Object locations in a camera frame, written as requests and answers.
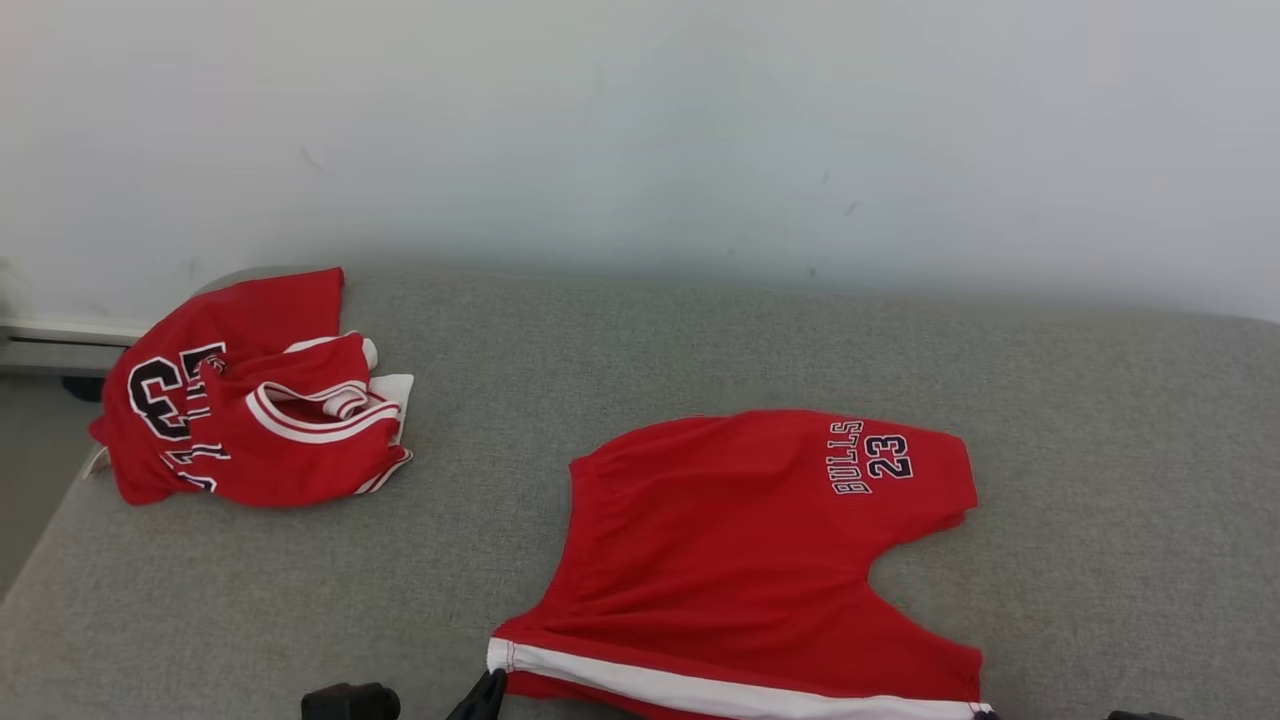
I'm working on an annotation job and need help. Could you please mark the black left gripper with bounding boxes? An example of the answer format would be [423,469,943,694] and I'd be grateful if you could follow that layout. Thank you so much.
[302,668,508,720]

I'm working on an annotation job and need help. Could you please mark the red Bulls basketball jersey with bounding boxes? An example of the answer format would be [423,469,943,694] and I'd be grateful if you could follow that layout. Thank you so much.
[88,267,415,507]

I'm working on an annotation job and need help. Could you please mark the red Bulls basketball shorts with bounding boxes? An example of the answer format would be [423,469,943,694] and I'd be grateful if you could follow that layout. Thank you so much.
[487,409,996,720]

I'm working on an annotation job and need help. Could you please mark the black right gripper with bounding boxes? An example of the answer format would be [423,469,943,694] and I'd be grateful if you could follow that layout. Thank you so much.
[970,706,1188,720]

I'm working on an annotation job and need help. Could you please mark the white wall baseboard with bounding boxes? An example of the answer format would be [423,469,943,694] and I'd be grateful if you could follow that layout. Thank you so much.
[0,318,151,377]

